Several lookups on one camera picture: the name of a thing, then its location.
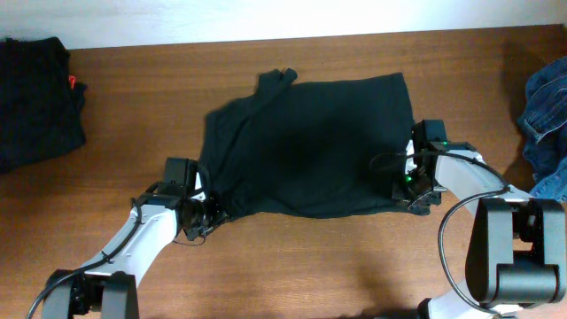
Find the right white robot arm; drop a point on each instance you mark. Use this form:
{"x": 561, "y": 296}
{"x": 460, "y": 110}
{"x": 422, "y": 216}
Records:
{"x": 517, "y": 250}

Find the black folded garment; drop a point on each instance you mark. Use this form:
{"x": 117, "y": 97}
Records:
{"x": 41, "y": 103}

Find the dark green t-shirt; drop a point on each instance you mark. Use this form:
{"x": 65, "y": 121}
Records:
{"x": 309, "y": 149}

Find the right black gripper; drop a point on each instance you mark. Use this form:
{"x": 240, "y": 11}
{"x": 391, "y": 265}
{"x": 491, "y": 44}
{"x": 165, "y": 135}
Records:
{"x": 400, "y": 192}

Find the blue denim jeans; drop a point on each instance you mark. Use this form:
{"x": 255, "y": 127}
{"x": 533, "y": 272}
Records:
{"x": 543, "y": 123}

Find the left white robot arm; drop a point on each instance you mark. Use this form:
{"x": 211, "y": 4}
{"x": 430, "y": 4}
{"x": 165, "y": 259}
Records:
{"x": 108, "y": 282}

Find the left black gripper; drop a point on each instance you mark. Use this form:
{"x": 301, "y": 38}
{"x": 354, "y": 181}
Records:
{"x": 219, "y": 218}

